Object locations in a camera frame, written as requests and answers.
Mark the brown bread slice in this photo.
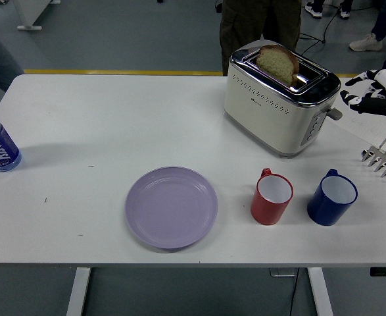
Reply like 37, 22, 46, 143
256, 44, 301, 88

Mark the black under-table cable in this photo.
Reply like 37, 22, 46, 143
289, 275, 301, 316

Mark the purple plate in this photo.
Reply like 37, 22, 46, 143
124, 166, 219, 253

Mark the blue mug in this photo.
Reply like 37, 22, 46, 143
306, 169, 358, 226

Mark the red mug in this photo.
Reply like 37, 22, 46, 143
250, 168, 295, 226

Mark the white desk frame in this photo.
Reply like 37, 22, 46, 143
14, 0, 62, 32

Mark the white table leg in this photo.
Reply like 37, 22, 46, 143
307, 267, 334, 316
66, 267, 92, 316

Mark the grey under-table bracket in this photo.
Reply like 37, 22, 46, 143
270, 267, 299, 277

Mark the clear bottle with blue label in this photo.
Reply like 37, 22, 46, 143
0, 101, 22, 172

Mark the black floor cable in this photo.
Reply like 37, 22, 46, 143
299, 9, 342, 56

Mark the cream and chrome toaster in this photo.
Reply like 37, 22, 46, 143
224, 39, 343, 160

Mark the silver metal toast rack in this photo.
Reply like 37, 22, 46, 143
362, 134, 386, 184

